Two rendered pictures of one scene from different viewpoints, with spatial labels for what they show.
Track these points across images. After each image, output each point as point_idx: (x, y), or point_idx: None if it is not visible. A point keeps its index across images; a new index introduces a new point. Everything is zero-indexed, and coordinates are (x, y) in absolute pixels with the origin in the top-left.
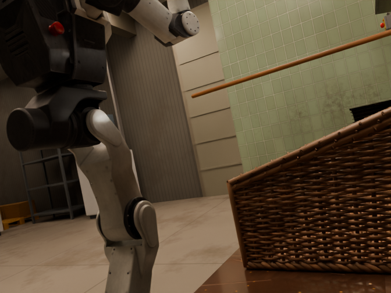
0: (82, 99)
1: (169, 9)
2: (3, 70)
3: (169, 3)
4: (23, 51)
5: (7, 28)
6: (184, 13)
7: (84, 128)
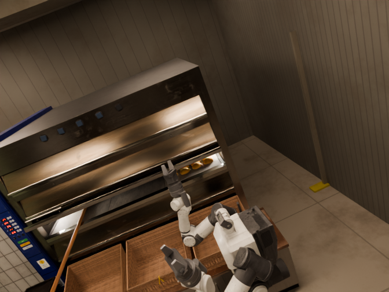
0: None
1: (189, 227)
2: (277, 259)
3: (189, 224)
4: (261, 256)
5: (265, 244)
6: (194, 225)
7: None
